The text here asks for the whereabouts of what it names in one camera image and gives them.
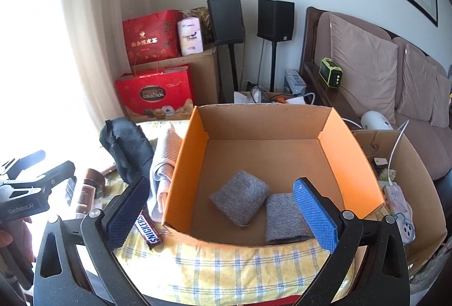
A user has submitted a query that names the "large brown carton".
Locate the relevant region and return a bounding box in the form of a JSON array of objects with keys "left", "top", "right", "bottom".
[{"left": 131, "top": 46, "right": 219, "bottom": 106}]

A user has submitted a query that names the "red Ferrero gift bag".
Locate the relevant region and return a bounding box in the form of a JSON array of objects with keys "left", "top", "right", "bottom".
[{"left": 115, "top": 64, "right": 195, "bottom": 123}]

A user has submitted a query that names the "red tea gift bag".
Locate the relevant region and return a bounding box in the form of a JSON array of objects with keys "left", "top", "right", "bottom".
[{"left": 123, "top": 9, "right": 183, "bottom": 66}]

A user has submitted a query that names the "brown lidded glass jar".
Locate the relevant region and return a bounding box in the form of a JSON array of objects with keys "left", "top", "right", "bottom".
[{"left": 75, "top": 168, "right": 105, "bottom": 219}]

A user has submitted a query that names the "brown open cardboard box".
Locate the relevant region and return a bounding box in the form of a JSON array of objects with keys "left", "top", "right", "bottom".
[{"left": 353, "top": 129, "right": 447, "bottom": 276}]

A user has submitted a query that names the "right black speaker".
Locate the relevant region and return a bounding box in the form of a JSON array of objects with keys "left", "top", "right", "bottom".
[{"left": 257, "top": 0, "right": 295, "bottom": 92}]

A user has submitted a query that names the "small black object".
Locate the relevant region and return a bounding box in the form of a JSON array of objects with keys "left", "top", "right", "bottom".
[{"left": 65, "top": 176, "right": 77, "bottom": 206}]

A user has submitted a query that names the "grey white box device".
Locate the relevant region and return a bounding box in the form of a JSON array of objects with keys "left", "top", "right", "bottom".
[{"left": 283, "top": 69, "right": 307, "bottom": 96}]

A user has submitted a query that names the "large beige cushion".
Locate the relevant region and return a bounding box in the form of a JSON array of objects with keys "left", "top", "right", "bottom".
[{"left": 329, "top": 14, "right": 398, "bottom": 123}]

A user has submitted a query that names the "white round appliance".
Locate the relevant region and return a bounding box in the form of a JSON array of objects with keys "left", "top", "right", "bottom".
[{"left": 361, "top": 110, "right": 393, "bottom": 130}]

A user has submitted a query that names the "middle beige cushion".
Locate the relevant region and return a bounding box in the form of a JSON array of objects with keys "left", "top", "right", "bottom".
[{"left": 396, "top": 45, "right": 437, "bottom": 122}]

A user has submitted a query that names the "grey knitted sock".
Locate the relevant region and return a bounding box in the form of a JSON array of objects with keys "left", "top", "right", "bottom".
[
  {"left": 209, "top": 171, "right": 270, "bottom": 227},
  {"left": 265, "top": 193, "right": 314, "bottom": 244}
]

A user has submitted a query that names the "white power strip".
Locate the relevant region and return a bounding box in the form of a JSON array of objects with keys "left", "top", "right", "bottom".
[{"left": 383, "top": 184, "right": 415, "bottom": 245}]

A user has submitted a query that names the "cream curtain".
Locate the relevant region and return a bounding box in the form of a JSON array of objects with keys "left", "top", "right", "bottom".
[{"left": 52, "top": 0, "right": 153, "bottom": 132}]

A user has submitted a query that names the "green portable radio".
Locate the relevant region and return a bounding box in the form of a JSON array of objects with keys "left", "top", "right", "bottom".
[{"left": 319, "top": 58, "right": 342, "bottom": 88}]

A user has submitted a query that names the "Snickers chocolate bar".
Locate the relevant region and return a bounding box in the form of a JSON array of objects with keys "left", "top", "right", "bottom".
[{"left": 135, "top": 212, "right": 163, "bottom": 249}]

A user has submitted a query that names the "orange cardboard fruit box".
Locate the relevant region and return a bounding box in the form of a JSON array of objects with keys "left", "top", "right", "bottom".
[{"left": 163, "top": 104, "right": 384, "bottom": 248}]

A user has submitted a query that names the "black cloth bag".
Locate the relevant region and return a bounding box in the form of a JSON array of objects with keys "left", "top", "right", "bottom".
[{"left": 100, "top": 117, "right": 154, "bottom": 184}]

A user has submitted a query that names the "left black speaker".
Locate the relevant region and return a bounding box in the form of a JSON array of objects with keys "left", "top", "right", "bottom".
[{"left": 207, "top": 0, "right": 245, "bottom": 92}]

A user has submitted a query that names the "brown sofa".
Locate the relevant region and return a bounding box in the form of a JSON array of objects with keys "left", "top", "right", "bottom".
[{"left": 299, "top": 6, "right": 451, "bottom": 181}]

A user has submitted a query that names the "yellow checkered tablecloth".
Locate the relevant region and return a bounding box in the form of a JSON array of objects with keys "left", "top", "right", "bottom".
[{"left": 115, "top": 223, "right": 329, "bottom": 305}]

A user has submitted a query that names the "white pink tissue pack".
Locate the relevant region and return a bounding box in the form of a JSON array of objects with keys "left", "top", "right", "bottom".
[{"left": 177, "top": 17, "right": 204, "bottom": 56}]

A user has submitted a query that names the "person's left hand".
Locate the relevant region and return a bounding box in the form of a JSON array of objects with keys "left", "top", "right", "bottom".
[{"left": 1, "top": 217, "right": 34, "bottom": 263}]

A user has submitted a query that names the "black speaker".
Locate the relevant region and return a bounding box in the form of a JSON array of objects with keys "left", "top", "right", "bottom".
[
  {"left": 257, "top": 0, "right": 295, "bottom": 92},
  {"left": 207, "top": 0, "right": 245, "bottom": 92}
]

